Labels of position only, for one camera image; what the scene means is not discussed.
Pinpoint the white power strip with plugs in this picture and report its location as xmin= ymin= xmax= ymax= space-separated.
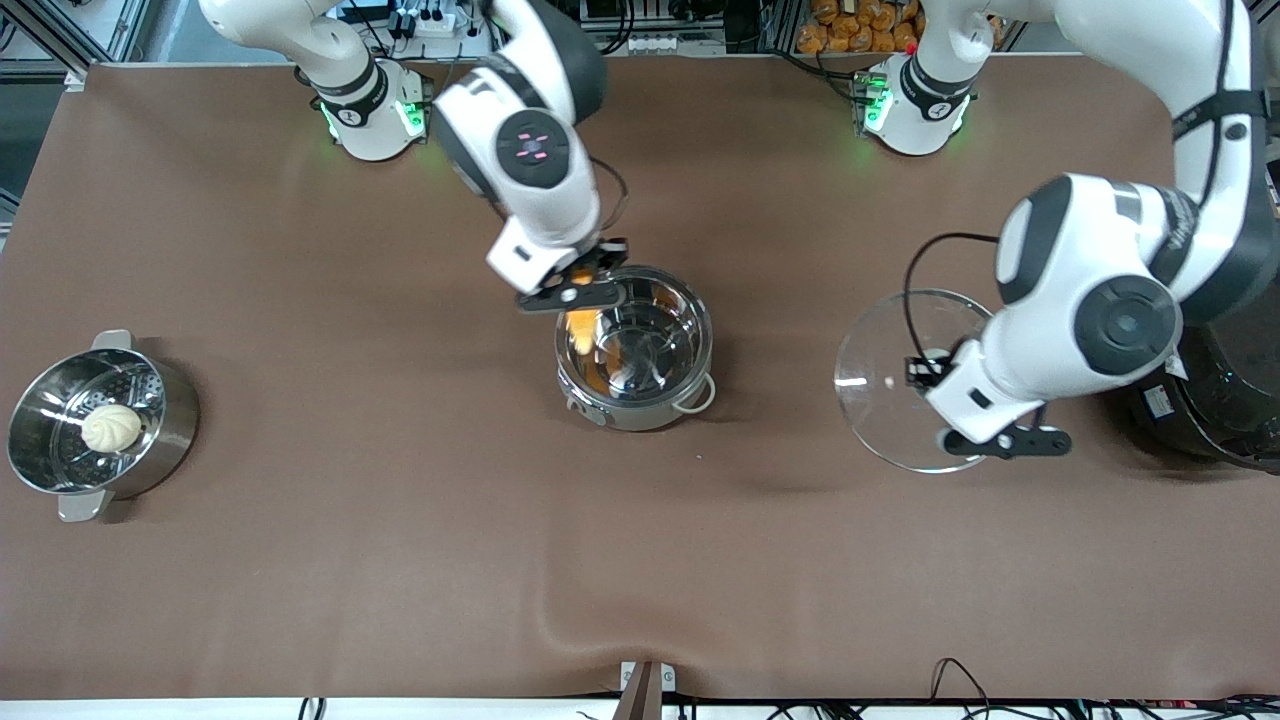
xmin=384 ymin=4 xmax=459 ymax=39

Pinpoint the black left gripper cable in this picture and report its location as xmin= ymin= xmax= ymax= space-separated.
xmin=903 ymin=232 xmax=1002 ymax=363

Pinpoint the pile of orange buns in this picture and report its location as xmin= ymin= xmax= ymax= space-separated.
xmin=795 ymin=0 xmax=926 ymax=56

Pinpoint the round glass pot lid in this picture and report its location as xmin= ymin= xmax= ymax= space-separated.
xmin=833 ymin=288 xmax=1001 ymax=475

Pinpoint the black electric rice cooker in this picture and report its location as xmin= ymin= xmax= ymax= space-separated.
xmin=1130 ymin=285 xmax=1280 ymax=474

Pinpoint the brown table cover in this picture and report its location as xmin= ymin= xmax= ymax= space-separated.
xmin=0 ymin=55 xmax=1280 ymax=701

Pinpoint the aluminium frame profile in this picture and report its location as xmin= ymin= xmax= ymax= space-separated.
xmin=0 ymin=0 xmax=151 ymax=91

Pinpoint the grey pot with steel interior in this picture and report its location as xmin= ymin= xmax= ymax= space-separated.
xmin=555 ymin=265 xmax=719 ymax=433

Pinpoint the white steamed bun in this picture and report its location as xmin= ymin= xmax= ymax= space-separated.
xmin=80 ymin=403 xmax=144 ymax=454

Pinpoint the stainless steel steamer pot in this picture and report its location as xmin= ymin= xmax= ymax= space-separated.
xmin=7 ymin=330 xmax=201 ymax=523

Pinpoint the metal table edge clamp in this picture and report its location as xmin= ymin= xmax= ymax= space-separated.
xmin=618 ymin=660 xmax=677 ymax=720

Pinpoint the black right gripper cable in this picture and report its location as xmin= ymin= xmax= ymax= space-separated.
xmin=590 ymin=157 xmax=630 ymax=237

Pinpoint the orange corn cob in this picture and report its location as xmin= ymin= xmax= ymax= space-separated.
xmin=564 ymin=260 xmax=603 ymax=347

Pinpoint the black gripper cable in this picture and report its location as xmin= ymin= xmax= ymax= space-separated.
xmin=590 ymin=157 xmax=630 ymax=237
xmin=903 ymin=232 xmax=1002 ymax=363

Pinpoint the black looped floor cable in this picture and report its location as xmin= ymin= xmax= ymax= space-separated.
xmin=928 ymin=656 xmax=993 ymax=707

